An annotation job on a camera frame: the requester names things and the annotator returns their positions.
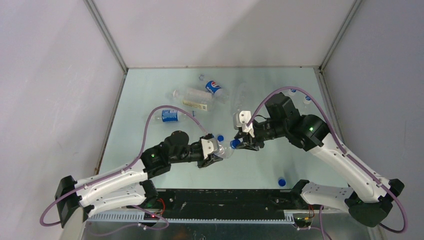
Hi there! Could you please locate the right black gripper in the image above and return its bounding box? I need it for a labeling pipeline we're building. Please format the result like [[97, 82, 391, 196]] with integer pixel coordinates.
[[233, 120, 287, 152]]

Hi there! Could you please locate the blue label pepsi bottle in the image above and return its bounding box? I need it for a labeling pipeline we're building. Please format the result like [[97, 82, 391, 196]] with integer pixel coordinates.
[[214, 141, 235, 159]]

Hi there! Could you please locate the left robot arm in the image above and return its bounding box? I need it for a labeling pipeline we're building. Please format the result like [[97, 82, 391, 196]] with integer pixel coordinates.
[[55, 131, 224, 227]]

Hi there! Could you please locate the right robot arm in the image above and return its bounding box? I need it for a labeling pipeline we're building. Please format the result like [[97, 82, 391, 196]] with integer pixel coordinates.
[[233, 93, 405, 228]]

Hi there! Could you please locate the clear unlabelled bottle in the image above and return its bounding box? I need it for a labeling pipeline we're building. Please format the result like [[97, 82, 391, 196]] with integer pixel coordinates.
[[230, 81, 249, 115]]

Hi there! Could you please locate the pepsi logo bottle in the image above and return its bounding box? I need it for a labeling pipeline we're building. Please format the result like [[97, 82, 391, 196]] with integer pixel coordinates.
[[198, 74, 229, 104]]

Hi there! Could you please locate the yellow label clear bottle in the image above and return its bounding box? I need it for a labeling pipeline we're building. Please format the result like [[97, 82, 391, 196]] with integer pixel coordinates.
[[170, 87, 215, 112]]

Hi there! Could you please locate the small blue label bottle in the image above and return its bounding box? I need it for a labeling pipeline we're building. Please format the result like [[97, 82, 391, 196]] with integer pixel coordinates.
[[150, 108, 195, 124]]

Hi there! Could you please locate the capped clear bottle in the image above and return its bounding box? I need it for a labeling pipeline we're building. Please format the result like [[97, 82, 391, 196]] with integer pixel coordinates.
[[302, 95, 312, 105], [287, 89, 297, 97]]

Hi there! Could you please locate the left circuit board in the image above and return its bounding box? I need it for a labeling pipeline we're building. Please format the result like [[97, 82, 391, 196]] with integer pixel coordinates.
[[143, 212, 161, 221]]

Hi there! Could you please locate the circuit board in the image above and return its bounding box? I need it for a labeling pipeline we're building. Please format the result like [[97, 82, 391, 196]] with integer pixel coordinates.
[[143, 212, 161, 221], [293, 216, 314, 231]]

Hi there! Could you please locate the right circuit board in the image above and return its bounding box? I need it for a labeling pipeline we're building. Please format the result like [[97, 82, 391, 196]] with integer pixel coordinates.
[[293, 216, 314, 231]]

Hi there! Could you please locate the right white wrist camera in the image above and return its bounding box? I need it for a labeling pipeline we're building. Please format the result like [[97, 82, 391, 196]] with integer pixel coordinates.
[[233, 110, 255, 138]]

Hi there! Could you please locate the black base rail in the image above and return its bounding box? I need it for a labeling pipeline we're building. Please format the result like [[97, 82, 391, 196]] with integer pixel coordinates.
[[158, 189, 308, 221]]

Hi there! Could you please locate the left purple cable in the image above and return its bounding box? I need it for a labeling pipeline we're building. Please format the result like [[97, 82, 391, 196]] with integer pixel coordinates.
[[39, 105, 210, 227]]

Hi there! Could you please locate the purple cable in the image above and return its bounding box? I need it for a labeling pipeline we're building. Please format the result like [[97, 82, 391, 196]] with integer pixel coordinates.
[[39, 105, 210, 227], [246, 86, 409, 234]]

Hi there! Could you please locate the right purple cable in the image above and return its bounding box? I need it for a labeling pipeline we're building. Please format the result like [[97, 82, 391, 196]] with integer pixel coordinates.
[[246, 86, 409, 234]]

